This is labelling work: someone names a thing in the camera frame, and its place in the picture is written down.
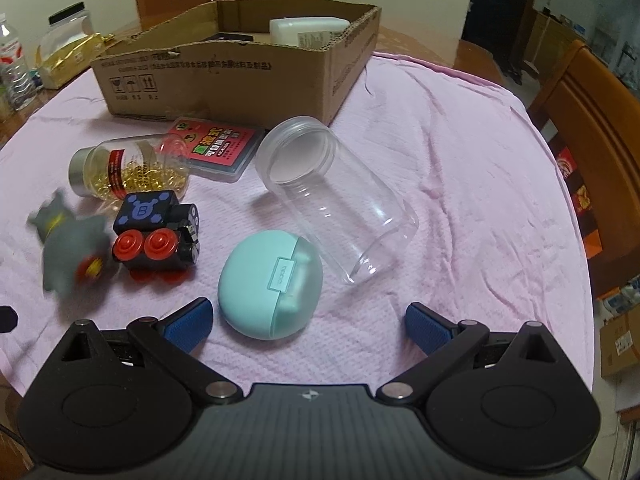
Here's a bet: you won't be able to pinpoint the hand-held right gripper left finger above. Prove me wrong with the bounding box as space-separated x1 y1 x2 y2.
47 297 242 406

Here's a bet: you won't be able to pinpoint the brown cardboard box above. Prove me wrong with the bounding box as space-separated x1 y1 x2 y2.
90 0 382 128

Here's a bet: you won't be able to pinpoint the clear water bottle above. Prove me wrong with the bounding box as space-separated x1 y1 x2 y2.
0 12 38 110

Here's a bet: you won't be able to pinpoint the red card case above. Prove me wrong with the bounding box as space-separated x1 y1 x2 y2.
167 117 266 183

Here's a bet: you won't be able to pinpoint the wooden chair with red packets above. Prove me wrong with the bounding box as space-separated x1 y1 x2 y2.
527 39 640 301

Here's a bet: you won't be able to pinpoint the empty black-lid clear jar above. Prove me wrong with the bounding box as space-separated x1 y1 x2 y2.
47 2 96 45

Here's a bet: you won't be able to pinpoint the wooden cabinet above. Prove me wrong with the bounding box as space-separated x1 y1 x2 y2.
532 7 587 87

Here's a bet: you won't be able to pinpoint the teal earbud case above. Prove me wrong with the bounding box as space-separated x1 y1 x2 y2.
217 230 325 338

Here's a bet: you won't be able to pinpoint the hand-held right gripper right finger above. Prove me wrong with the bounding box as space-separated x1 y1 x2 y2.
376 302 576 406

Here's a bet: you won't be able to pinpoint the black square device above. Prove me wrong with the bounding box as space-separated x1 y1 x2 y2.
202 32 254 44

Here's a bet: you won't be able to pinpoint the gold tissue pack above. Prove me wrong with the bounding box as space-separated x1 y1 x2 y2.
37 32 118 90

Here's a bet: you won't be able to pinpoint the pink cloth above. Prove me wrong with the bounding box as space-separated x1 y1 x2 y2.
0 50 596 396

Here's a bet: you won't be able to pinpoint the red printed packets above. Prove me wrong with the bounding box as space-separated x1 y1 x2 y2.
555 147 607 261

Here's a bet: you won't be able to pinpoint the white plastic box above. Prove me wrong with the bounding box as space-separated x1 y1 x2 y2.
269 16 351 50

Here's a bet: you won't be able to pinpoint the black toy train red wheels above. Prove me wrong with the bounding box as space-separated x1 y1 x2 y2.
111 191 202 283

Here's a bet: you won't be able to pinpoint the clear plastic jar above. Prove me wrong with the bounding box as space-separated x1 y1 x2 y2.
255 116 420 286

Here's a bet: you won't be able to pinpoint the grey toy figurine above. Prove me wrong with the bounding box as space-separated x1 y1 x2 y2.
27 189 123 295

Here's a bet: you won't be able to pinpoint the clear bottle with gold flakes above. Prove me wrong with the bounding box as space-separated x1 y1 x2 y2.
68 132 192 201

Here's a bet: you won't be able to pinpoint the cardboard box on floor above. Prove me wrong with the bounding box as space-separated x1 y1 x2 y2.
600 305 640 378

